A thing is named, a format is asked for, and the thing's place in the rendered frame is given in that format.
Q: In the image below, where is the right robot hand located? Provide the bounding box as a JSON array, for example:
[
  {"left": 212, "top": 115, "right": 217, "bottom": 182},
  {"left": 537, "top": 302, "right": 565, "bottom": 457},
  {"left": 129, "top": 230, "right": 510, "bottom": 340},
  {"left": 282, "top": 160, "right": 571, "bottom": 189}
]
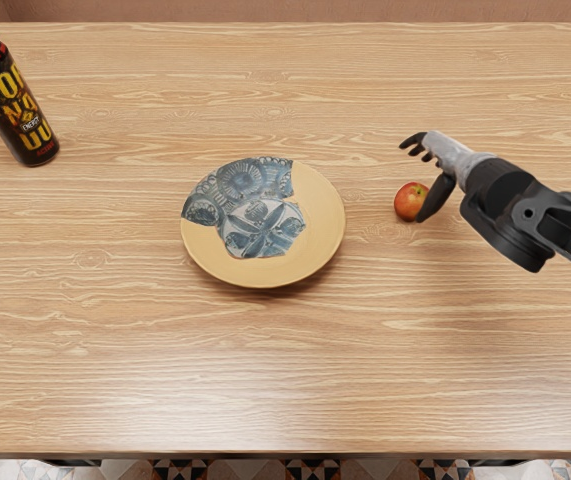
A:
[{"left": 398, "top": 130, "right": 497, "bottom": 224}]

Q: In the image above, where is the tan plate with blue pattern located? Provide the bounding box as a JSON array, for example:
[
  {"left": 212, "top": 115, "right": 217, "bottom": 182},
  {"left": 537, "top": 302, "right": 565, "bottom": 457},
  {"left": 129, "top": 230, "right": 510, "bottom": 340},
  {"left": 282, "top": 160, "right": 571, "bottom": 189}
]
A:
[{"left": 179, "top": 156, "right": 347, "bottom": 290}]

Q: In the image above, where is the red yellow apple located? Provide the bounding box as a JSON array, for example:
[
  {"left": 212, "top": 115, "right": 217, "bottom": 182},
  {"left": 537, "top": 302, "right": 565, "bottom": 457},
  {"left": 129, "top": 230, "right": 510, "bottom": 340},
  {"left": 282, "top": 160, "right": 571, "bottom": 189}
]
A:
[{"left": 393, "top": 181, "right": 431, "bottom": 223}]

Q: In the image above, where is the black drink can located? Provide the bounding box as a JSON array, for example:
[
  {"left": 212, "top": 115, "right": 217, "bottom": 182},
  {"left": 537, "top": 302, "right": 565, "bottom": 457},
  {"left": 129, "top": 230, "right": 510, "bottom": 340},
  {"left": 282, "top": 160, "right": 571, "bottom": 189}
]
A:
[{"left": 0, "top": 31, "right": 61, "bottom": 168}]

